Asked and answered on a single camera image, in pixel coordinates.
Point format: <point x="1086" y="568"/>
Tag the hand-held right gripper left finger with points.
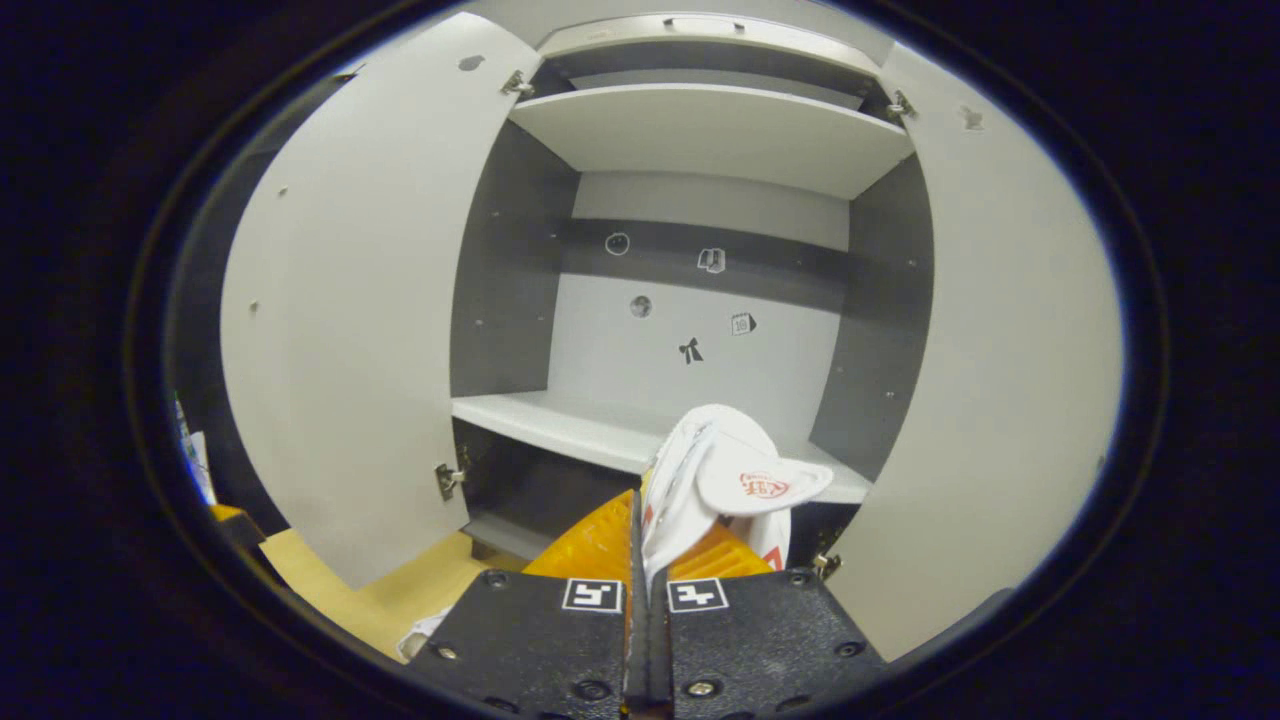
<point x="530" y="640"/>

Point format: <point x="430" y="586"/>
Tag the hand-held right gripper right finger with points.
<point x="760" y="640"/>

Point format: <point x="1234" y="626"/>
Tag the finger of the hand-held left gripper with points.
<point x="228" y="513"/>

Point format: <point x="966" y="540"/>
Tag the white shoe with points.
<point x="720" y="470"/>
<point x="420" y="636"/>

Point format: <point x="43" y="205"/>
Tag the light grey cabinet door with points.
<point x="990" y="400"/>
<point x="360" y="320"/>

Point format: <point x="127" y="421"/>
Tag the grey shoe cabinet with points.
<point x="700" y="140"/>

